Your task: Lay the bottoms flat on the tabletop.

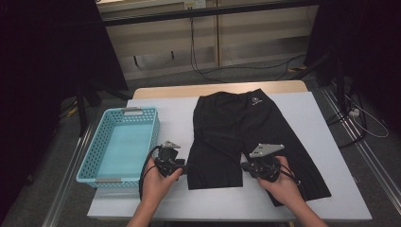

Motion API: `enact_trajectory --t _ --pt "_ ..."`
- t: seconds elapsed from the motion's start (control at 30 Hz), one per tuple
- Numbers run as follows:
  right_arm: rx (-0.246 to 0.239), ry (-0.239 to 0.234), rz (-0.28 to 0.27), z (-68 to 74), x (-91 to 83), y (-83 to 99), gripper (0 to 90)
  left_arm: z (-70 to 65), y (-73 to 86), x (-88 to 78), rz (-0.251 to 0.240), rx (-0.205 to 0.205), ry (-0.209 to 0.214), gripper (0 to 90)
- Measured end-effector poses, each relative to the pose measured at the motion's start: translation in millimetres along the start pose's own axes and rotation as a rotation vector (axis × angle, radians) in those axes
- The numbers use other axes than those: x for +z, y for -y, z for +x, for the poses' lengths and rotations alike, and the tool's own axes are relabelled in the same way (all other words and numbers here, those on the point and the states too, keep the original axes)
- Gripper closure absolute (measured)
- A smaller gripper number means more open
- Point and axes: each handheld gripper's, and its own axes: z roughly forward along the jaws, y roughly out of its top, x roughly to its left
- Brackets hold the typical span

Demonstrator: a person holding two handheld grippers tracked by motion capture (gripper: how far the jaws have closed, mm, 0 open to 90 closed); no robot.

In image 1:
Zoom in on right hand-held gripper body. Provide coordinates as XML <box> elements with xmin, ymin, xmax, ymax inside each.
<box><xmin>249</xmin><ymin>143</ymin><xmax>286</xmax><ymax>183</ymax></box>

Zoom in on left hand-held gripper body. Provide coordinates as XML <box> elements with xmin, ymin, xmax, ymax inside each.
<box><xmin>154</xmin><ymin>140</ymin><xmax>187</xmax><ymax>179</ymax></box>

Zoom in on light blue plastic basket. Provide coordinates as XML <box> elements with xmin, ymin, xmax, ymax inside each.
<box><xmin>76</xmin><ymin>106</ymin><xmax>161</xmax><ymax>190</ymax></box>

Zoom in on black shorts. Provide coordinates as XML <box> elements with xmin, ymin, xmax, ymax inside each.
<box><xmin>186</xmin><ymin>88</ymin><xmax>333</xmax><ymax>208</ymax></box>

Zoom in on person's right hand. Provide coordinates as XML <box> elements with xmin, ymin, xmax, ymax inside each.
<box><xmin>256</xmin><ymin>155</ymin><xmax>304</xmax><ymax>211</ymax></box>

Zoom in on person's left hand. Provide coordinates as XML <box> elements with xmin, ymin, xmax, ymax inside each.
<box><xmin>141</xmin><ymin>156</ymin><xmax>184</xmax><ymax>209</ymax></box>

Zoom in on light wooden table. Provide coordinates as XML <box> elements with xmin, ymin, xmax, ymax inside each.
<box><xmin>131</xmin><ymin>79</ymin><xmax>309</xmax><ymax>100</ymax></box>

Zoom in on black metal stand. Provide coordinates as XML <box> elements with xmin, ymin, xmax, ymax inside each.
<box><xmin>291</xmin><ymin>51</ymin><xmax>348</xmax><ymax>108</ymax></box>
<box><xmin>77</xmin><ymin>79</ymin><xmax>133</xmax><ymax>136</ymax></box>

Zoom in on beige cabinet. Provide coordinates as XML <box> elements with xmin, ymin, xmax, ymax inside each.
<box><xmin>96</xmin><ymin>0</ymin><xmax>320</xmax><ymax>81</ymax></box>

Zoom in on black crossbar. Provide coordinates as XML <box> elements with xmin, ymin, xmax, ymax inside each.
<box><xmin>102</xmin><ymin>0</ymin><xmax>321</xmax><ymax>27</ymax></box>

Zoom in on black curtain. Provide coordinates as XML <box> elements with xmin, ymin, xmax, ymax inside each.
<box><xmin>304</xmin><ymin>0</ymin><xmax>401</xmax><ymax>133</ymax></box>
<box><xmin>0</xmin><ymin>0</ymin><xmax>129</xmax><ymax>221</ymax></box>

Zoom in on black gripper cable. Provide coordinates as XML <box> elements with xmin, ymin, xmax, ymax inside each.
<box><xmin>277</xmin><ymin>164</ymin><xmax>308</xmax><ymax>202</ymax></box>
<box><xmin>138</xmin><ymin>145</ymin><xmax>164</xmax><ymax>201</ymax></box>

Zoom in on thin black floor cable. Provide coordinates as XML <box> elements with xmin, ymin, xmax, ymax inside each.
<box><xmin>201</xmin><ymin>53</ymin><xmax>307</xmax><ymax>81</ymax></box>

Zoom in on aluminium floor rail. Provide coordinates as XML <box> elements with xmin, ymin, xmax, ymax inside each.
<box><xmin>41</xmin><ymin>124</ymin><xmax>96</xmax><ymax>227</ymax></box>
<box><xmin>321</xmin><ymin>86</ymin><xmax>401</xmax><ymax>206</ymax></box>

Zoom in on thick black floor cable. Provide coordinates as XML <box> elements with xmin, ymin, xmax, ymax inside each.
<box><xmin>325</xmin><ymin>91</ymin><xmax>368</xmax><ymax>149</ymax></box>

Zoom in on white cable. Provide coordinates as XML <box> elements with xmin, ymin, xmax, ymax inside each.
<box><xmin>344</xmin><ymin>94</ymin><xmax>391</xmax><ymax>139</ymax></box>

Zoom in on black hanging cable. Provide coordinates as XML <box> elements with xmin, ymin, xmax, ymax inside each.
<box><xmin>188</xmin><ymin>8</ymin><xmax>231</xmax><ymax>84</ymax></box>

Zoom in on white wall socket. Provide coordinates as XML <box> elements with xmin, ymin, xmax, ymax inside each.
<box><xmin>183</xmin><ymin>0</ymin><xmax>207</xmax><ymax>9</ymax></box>

